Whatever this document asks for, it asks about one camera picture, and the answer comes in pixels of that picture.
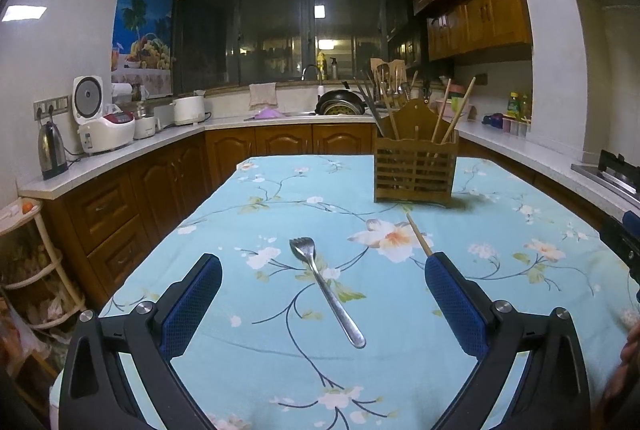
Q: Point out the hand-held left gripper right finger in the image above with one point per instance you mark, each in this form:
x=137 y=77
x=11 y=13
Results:
x=452 y=300

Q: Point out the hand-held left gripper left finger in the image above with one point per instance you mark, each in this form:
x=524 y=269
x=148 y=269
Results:
x=192 y=300

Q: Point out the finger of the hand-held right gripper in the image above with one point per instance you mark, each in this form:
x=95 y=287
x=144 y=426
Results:
x=622 y=237

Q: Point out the light wooden chopstick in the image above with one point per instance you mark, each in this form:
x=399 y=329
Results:
x=461 y=108
x=419 y=234
x=442 y=110
x=391 y=118

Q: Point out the metal fork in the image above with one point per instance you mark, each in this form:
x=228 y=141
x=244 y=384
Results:
x=325 y=290

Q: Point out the wooden utensil holder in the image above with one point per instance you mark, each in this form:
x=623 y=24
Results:
x=415 y=175

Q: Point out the person's right hand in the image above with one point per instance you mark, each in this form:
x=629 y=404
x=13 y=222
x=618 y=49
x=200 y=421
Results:
x=627 y=370

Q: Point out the steel gas stove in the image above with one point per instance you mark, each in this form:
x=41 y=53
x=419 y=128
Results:
x=600 y=182

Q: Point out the wooden lower cabinets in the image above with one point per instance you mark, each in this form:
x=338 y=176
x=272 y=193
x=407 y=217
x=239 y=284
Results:
x=165 y=180

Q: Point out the blue floral tablecloth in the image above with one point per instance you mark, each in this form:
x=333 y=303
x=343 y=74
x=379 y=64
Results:
x=280 y=190

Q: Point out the yellow oil bottle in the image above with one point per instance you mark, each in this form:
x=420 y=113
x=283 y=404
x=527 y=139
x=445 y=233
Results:
x=513 y=105

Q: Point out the purple object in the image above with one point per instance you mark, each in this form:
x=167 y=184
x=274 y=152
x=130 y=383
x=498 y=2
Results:
x=493 y=120

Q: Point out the white corner shelf rack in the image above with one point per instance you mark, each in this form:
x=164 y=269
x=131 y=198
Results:
x=30 y=221

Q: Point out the white electric pot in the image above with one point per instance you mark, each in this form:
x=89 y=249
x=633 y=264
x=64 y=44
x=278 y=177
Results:
x=189 y=110

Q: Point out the white rice cooker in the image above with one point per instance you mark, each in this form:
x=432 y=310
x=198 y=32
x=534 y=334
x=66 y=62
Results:
x=105 y=128

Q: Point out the purple basin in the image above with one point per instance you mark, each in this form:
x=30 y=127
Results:
x=269 y=113

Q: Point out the steel electric kettle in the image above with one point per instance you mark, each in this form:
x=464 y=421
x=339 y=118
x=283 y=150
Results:
x=52 y=153

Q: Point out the beige dish towel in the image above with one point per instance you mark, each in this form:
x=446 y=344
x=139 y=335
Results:
x=262 y=96

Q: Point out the black wok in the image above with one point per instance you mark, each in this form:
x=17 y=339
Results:
x=340 y=103

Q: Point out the countertop utensil rack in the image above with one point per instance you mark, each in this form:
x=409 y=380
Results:
x=387 y=75

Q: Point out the metal faucet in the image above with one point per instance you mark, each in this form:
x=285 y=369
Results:
x=320 y=83

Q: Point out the grey bottle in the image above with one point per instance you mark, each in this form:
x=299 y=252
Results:
x=333 y=69

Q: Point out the dark kitchen window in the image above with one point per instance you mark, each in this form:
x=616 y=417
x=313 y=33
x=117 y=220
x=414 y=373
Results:
x=275 y=25

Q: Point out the wall power outlet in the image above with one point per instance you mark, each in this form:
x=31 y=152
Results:
x=50 y=106

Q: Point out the tropical fruit wall poster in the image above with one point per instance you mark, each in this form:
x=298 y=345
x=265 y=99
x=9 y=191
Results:
x=142 y=10

